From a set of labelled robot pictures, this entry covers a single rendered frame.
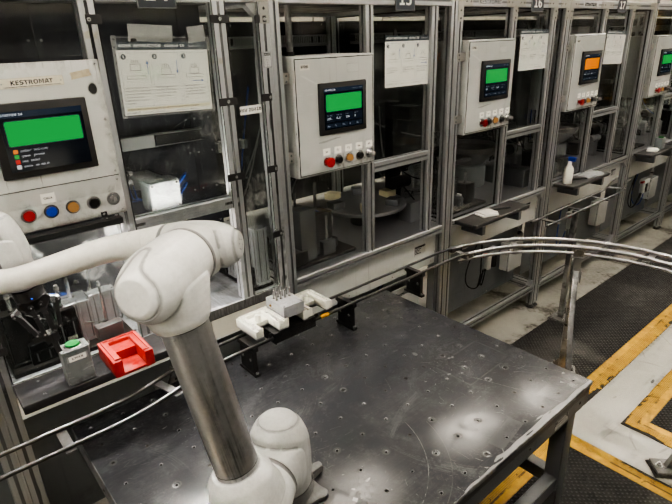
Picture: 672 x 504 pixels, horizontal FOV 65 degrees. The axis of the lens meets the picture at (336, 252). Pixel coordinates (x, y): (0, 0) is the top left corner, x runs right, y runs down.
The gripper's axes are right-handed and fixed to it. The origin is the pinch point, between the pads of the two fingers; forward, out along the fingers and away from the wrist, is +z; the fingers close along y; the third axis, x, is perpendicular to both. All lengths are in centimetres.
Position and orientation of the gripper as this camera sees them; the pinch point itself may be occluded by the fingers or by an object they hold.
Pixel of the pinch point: (54, 340)
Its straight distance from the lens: 172.9
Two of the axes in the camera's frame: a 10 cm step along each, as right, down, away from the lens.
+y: -7.7, 4.1, -4.9
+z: 0.9, 8.3, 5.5
